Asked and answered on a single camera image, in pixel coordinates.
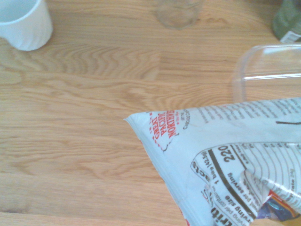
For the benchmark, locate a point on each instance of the white printed chip bag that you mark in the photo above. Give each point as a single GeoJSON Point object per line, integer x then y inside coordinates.
{"type": "Point", "coordinates": [202, 146]}

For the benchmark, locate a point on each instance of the clear plastic container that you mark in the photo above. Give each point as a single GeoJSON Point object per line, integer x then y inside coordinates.
{"type": "Point", "coordinates": [265, 70]}

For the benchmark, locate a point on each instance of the clear drinking glass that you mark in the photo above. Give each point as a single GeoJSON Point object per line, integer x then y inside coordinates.
{"type": "Point", "coordinates": [178, 13]}

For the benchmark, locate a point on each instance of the green glass bottle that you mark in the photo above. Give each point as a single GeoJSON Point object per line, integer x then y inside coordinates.
{"type": "Point", "coordinates": [287, 21]}

